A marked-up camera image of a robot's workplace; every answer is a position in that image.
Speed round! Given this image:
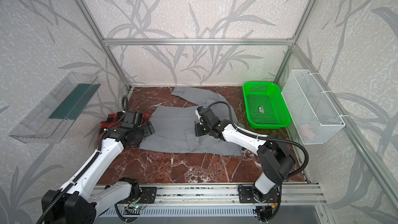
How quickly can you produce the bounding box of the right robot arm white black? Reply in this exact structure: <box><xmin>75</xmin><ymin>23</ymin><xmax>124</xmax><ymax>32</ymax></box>
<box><xmin>195</xmin><ymin>101</ymin><xmax>309</xmax><ymax>203</ymax></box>

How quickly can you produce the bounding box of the aluminium front rail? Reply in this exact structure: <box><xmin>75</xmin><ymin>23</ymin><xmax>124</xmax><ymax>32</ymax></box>
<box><xmin>143</xmin><ymin>183</ymin><xmax>327</xmax><ymax>206</ymax></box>

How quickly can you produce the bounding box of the grey long sleeve shirt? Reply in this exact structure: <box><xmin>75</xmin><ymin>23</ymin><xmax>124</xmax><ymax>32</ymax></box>
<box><xmin>140</xmin><ymin>87</ymin><xmax>242</xmax><ymax>156</ymax></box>

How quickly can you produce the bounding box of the green plastic basket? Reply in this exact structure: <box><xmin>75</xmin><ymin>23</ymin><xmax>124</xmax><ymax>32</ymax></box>
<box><xmin>243</xmin><ymin>82</ymin><xmax>292</xmax><ymax>129</ymax></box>

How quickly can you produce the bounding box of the pink item in wire basket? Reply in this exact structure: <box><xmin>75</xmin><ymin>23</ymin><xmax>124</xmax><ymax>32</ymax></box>
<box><xmin>299</xmin><ymin>124</ymin><xmax>315</xmax><ymax>139</ymax></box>

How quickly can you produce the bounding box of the clear plastic wall bin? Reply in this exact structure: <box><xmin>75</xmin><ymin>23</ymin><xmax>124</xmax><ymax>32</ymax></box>
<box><xmin>9</xmin><ymin>72</ymin><xmax>101</xmax><ymax>144</ymax></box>

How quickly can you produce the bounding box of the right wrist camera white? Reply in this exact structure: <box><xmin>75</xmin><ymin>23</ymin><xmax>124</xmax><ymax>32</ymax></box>
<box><xmin>195</xmin><ymin>106</ymin><xmax>205</xmax><ymax>120</ymax></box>

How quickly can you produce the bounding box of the red black plaid folded shirt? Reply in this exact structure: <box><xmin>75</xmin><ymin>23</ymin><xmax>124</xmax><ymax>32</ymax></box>
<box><xmin>98</xmin><ymin>111</ymin><xmax>150</xmax><ymax>145</ymax></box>

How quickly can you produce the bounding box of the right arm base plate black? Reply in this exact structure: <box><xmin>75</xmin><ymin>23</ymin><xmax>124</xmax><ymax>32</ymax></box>
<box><xmin>237</xmin><ymin>185</ymin><xmax>280</xmax><ymax>204</ymax></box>

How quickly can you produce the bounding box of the white wire mesh basket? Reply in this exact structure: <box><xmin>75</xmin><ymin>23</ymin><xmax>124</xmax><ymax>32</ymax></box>
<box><xmin>282</xmin><ymin>69</ymin><xmax>346</xmax><ymax>145</ymax></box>

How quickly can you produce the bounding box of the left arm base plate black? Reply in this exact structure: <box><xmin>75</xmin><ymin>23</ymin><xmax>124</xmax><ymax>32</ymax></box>
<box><xmin>137</xmin><ymin>187</ymin><xmax>157</xmax><ymax>204</ymax></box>

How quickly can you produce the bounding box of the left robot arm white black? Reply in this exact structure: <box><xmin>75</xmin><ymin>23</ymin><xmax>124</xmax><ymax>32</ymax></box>
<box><xmin>37</xmin><ymin>96</ymin><xmax>155</xmax><ymax>224</ymax></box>

